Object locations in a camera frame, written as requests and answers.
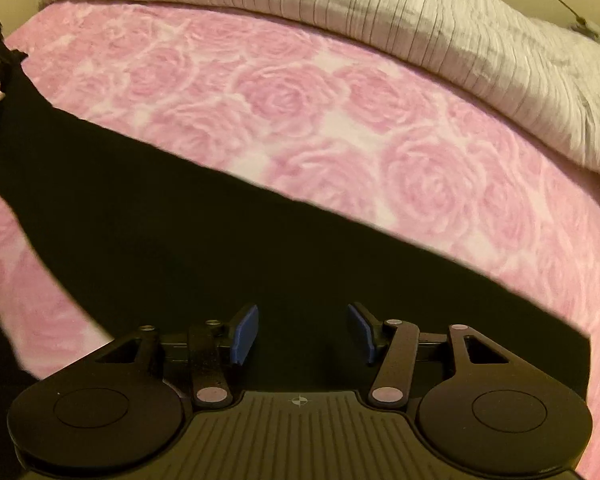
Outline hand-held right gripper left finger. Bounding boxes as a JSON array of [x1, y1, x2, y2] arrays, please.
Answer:
[[92, 304, 259, 409]]

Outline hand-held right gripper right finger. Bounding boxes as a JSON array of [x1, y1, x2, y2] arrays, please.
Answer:
[[347, 302, 513, 407]]

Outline black pants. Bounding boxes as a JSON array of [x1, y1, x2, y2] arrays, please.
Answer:
[[0, 55, 592, 411]]

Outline white striped quilt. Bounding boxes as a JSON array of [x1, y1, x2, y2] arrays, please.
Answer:
[[39, 0, 600, 178]]

